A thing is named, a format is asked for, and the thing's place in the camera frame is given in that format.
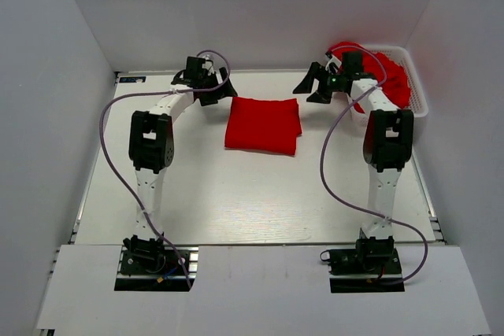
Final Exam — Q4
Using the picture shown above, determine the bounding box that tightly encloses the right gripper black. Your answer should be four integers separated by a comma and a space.
294, 61, 347, 104

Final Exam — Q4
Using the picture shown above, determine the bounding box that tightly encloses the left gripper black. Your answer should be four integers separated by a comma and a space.
200, 67, 238, 105

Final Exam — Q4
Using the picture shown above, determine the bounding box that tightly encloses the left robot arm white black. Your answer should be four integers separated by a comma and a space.
128, 50, 238, 244

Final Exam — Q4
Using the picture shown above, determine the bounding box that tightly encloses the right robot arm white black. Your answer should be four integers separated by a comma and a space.
293, 45, 414, 272

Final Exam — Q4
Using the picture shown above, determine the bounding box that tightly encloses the red t shirt pile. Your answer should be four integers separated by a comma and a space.
328, 42, 411, 109

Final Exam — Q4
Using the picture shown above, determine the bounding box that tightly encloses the blue table label sticker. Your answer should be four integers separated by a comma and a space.
119, 76, 146, 83

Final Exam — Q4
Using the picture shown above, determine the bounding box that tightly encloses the white plastic basket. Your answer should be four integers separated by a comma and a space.
350, 44, 428, 133

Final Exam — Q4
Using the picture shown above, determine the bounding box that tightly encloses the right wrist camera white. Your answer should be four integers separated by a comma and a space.
325, 51, 342, 75

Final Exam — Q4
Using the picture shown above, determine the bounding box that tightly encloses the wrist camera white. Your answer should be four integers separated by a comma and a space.
325, 51, 342, 75
202, 57, 214, 72

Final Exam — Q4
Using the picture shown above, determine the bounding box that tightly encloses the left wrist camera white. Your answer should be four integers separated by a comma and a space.
202, 57, 214, 72

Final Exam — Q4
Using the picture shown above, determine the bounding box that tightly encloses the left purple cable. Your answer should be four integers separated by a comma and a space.
99, 50, 232, 290

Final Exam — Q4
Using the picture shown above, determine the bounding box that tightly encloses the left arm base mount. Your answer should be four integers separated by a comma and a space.
114, 246, 198, 293

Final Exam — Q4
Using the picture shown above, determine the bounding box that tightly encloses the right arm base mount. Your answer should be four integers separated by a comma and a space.
320, 248, 405, 294

